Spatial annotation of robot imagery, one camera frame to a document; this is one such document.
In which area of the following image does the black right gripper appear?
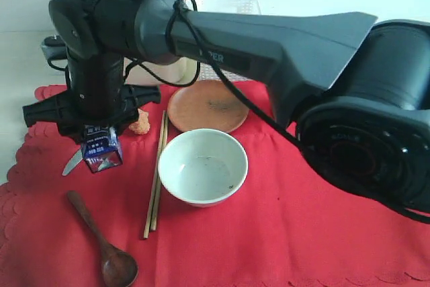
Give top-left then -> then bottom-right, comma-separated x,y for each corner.
22,48 -> 161,139

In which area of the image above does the blue white milk carton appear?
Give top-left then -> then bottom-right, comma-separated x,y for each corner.
81,126 -> 123,173

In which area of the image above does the fried chicken nugget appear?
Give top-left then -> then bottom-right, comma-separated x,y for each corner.
128,109 -> 151,135

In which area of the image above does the pale green bowl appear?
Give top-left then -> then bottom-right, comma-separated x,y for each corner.
158,128 -> 249,208

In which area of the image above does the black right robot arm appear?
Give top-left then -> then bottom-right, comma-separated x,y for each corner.
23,0 -> 429,223

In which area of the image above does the cream plastic storage bin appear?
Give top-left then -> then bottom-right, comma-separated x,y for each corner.
107,0 -> 196,87

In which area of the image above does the metal butter knife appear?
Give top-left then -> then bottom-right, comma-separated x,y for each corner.
62,149 -> 83,176

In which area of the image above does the right wooden chopstick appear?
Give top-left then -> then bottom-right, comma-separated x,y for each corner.
150,112 -> 169,232

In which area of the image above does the wooden chopstick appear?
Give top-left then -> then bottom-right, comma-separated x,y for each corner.
150,112 -> 169,232
142,110 -> 167,239

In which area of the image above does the left wooden chopstick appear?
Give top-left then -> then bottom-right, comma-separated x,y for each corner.
142,110 -> 167,239

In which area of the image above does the brown round plate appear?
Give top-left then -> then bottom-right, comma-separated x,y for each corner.
167,80 -> 249,133

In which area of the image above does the dark wooden spoon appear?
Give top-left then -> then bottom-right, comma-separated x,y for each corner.
67,190 -> 138,286

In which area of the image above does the white perforated plastic basket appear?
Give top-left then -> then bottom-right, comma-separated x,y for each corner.
196,0 -> 261,82

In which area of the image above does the red scalloped tablecloth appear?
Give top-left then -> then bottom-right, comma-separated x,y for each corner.
1,104 -> 429,286

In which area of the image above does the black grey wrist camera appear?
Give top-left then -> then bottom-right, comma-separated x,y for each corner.
41,35 -> 67,65

